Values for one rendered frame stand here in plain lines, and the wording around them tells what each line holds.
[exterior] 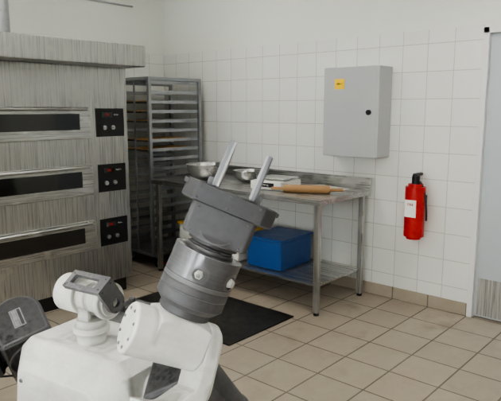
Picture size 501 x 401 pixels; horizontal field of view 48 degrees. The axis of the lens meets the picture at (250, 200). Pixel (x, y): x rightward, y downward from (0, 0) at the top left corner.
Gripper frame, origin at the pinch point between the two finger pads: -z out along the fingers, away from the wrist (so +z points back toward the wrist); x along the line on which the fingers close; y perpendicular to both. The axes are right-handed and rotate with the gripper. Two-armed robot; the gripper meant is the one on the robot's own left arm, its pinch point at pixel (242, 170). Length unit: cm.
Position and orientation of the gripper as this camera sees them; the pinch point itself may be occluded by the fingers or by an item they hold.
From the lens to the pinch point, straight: 71.1
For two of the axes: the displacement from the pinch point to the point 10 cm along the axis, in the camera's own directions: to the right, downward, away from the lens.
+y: 0.0, -0.3, 10.0
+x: -9.2, -3.8, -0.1
